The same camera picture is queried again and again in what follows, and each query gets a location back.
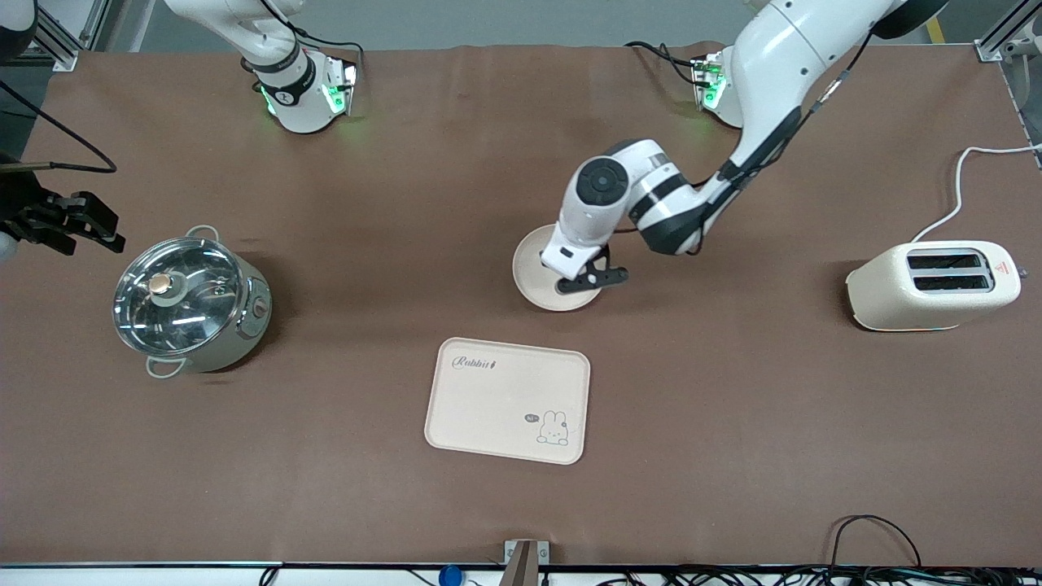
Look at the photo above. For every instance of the blue round cap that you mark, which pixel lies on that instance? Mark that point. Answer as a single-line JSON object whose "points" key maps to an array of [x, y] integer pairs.
{"points": [[450, 576]]}

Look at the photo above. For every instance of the brown table cover cloth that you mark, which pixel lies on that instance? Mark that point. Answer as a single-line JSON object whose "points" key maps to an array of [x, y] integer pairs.
{"points": [[366, 203]]}

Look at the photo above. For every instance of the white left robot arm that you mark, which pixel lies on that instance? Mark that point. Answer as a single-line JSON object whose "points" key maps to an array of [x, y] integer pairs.
{"points": [[773, 57]]}

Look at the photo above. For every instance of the round cream plate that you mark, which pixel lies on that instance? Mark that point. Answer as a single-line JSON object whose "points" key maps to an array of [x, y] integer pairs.
{"points": [[531, 281]]}

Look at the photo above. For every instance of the cream two-slot toaster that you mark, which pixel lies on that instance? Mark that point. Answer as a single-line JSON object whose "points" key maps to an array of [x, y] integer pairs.
{"points": [[887, 297]]}

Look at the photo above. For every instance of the glass pot lid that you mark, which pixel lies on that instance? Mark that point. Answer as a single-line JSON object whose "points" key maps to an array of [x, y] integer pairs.
{"points": [[179, 297]]}

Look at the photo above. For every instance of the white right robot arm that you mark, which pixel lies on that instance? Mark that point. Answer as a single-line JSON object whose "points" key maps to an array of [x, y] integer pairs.
{"points": [[297, 106]]}

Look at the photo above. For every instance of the grey metal camera bracket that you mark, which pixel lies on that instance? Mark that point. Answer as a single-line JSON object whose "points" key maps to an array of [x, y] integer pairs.
{"points": [[526, 561]]}

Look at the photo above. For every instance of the cream rabbit print tray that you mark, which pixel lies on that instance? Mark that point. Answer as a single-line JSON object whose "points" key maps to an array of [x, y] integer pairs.
{"points": [[505, 399]]}

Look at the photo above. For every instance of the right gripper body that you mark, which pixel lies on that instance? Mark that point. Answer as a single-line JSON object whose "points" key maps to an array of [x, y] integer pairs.
{"points": [[23, 213]]}

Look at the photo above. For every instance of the pale electric cooking pot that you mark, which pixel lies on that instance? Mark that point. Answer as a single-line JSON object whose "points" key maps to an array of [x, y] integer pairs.
{"points": [[248, 313]]}

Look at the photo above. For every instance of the aluminium frame profile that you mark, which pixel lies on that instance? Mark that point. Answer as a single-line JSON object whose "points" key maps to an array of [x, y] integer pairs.
{"points": [[65, 41], [1005, 37]]}

